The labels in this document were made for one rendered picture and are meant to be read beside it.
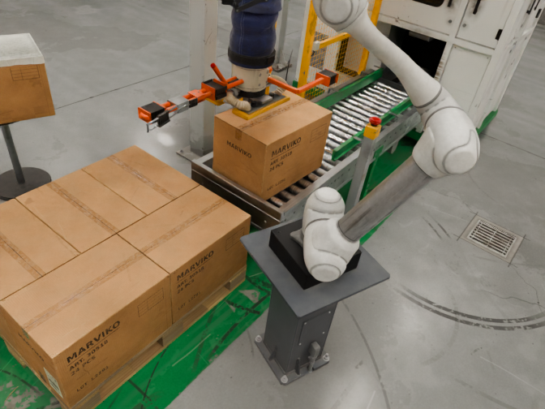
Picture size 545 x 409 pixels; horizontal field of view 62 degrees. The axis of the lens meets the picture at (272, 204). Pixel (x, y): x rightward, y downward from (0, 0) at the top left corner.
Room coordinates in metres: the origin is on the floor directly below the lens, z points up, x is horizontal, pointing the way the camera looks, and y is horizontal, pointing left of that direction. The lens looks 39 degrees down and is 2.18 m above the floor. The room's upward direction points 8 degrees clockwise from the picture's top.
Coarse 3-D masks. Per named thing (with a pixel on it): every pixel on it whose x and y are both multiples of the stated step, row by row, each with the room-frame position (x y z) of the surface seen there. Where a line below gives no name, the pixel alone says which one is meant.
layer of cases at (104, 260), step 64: (64, 192) 1.88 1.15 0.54; (128, 192) 1.96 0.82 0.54; (192, 192) 2.04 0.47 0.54; (0, 256) 1.37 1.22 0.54; (64, 256) 1.42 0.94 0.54; (128, 256) 1.48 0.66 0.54; (192, 256) 1.53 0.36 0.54; (0, 320) 1.16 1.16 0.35; (64, 320) 1.08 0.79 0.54; (128, 320) 1.20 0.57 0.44; (64, 384) 0.92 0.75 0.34
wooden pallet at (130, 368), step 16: (240, 272) 1.86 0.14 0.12; (224, 288) 1.80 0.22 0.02; (208, 304) 1.66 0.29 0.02; (192, 320) 1.54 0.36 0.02; (0, 336) 1.23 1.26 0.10; (160, 336) 1.33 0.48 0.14; (176, 336) 1.42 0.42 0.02; (16, 352) 1.14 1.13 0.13; (144, 352) 1.30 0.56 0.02; (32, 368) 1.07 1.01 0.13; (128, 368) 1.20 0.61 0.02; (112, 384) 1.11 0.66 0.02; (80, 400) 0.95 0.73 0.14; (96, 400) 1.00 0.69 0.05
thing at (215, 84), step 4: (208, 80) 1.93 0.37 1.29; (216, 80) 1.94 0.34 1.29; (204, 84) 1.87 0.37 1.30; (208, 84) 1.90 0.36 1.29; (212, 84) 1.91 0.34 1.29; (216, 84) 1.91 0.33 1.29; (220, 84) 1.92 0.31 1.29; (224, 84) 1.91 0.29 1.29; (208, 88) 1.86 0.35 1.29; (212, 88) 1.84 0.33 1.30; (216, 88) 1.87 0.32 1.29; (220, 88) 1.86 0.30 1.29; (224, 88) 1.88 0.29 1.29; (212, 92) 1.84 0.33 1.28; (216, 92) 1.84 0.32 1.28; (220, 92) 1.86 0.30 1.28; (224, 92) 1.90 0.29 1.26; (212, 96) 1.84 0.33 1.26; (216, 96) 1.85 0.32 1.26; (220, 96) 1.86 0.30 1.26; (224, 96) 1.88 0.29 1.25; (212, 100) 1.84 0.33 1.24; (216, 100) 1.84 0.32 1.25
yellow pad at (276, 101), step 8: (272, 96) 2.10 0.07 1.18; (288, 96) 2.17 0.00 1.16; (256, 104) 2.02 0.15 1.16; (264, 104) 2.03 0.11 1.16; (272, 104) 2.05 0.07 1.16; (280, 104) 2.09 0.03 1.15; (232, 112) 1.94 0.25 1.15; (240, 112) 1.92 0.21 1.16; (248, 112) 1.93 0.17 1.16; (256, 112) 1.95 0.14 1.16
